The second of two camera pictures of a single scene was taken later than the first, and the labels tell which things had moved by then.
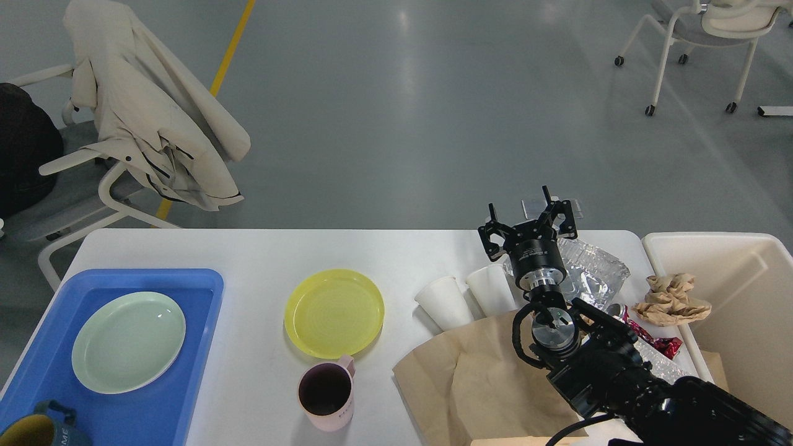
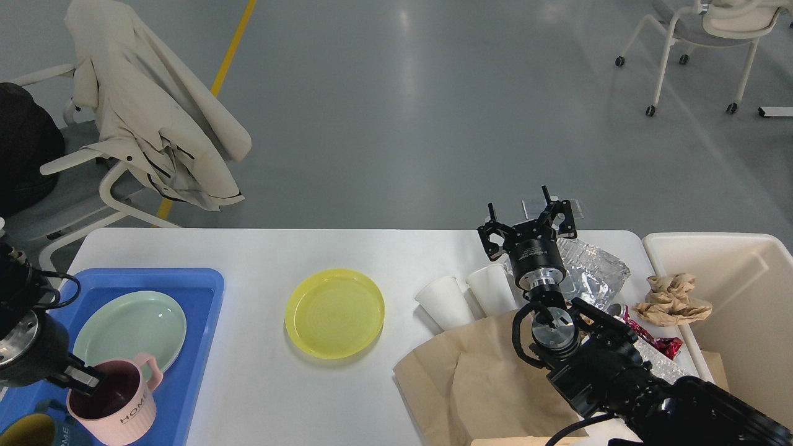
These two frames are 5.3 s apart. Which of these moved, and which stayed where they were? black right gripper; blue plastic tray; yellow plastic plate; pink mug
Moved: pink mug
Stayed: blue plastic tray; black right gripper; yellow plastic plate
